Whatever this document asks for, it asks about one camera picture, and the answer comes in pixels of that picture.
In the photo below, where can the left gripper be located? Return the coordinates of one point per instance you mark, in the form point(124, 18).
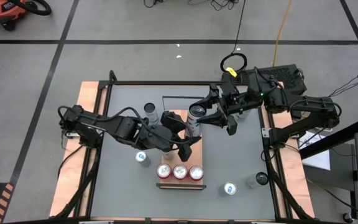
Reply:
point(174, 127)

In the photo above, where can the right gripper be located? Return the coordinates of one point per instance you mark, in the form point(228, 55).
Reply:
point(233, 101)

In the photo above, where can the red Fanta soda can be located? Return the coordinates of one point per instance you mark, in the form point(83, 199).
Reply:
point(180, 171)
point(164, 171)
point(196, 173)

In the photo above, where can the silver blue Red Bull can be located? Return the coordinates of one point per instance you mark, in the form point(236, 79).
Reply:
point(141, 157)
point(229, 188)

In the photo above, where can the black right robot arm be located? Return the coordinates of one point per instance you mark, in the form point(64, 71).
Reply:
point(306, 124)

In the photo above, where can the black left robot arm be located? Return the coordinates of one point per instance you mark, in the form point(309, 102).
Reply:
point(120, 130)

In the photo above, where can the white paper sheet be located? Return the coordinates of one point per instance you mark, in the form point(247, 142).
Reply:
point(319, 158)

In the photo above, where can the black desk beam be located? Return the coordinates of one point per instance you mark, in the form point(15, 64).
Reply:
point(334, 138)

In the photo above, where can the black caster wheel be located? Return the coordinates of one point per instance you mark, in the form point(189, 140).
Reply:
point(347, 217)

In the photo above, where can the orange shop vacuum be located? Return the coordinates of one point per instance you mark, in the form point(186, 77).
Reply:
point(2, 9)

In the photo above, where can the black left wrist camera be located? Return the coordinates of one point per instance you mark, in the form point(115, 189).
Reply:
point(185, 152)

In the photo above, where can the black aluminium rig frame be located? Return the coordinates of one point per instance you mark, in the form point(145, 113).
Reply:
point(166, 83)

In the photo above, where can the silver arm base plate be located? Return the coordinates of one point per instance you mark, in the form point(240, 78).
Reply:
point(73, 135)
point(265, 132)

